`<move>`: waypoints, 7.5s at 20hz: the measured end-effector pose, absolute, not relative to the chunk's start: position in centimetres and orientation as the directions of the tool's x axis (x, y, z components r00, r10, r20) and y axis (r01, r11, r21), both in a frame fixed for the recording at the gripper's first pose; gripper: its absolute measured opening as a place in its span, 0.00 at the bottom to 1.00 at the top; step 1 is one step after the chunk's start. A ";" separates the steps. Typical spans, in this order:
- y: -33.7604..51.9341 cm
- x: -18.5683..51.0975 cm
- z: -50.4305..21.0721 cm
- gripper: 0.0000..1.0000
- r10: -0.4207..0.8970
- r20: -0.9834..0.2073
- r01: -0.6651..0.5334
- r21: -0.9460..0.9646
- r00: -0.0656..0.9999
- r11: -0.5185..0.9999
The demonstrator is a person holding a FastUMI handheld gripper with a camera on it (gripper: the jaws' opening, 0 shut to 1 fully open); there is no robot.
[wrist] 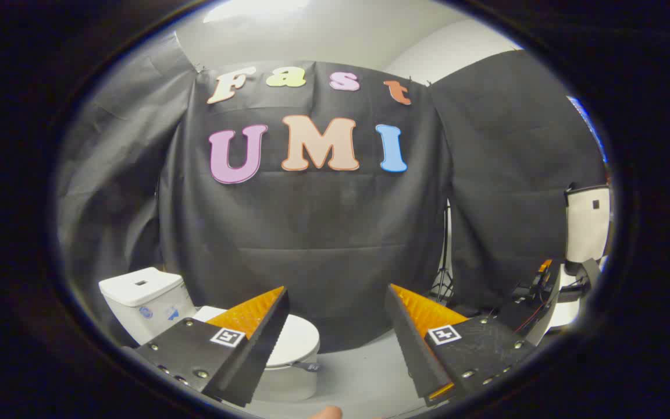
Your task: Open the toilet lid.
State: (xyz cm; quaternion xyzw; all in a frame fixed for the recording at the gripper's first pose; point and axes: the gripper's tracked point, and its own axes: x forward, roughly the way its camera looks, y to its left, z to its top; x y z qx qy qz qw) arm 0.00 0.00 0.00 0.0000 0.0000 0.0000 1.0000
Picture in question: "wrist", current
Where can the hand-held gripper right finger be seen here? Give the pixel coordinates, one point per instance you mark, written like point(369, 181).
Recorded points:
point(413, 349)

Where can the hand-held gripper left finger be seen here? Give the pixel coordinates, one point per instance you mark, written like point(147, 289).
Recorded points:
point(265, 343)

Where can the white toilet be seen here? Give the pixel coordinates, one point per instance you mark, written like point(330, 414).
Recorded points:
point(137, 302)

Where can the black tripod stand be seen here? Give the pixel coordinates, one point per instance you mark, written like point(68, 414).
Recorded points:
point(443, 262)

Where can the black backdrop cloth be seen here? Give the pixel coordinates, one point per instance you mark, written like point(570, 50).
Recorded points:
point(323, 233)
point(515, 174)
point(120, 174)

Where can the black device with orange part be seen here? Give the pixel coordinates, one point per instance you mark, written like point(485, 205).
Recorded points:
point(535, 302)

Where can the white bag with black trim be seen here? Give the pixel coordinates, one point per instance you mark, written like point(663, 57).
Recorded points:
point(586, 224)

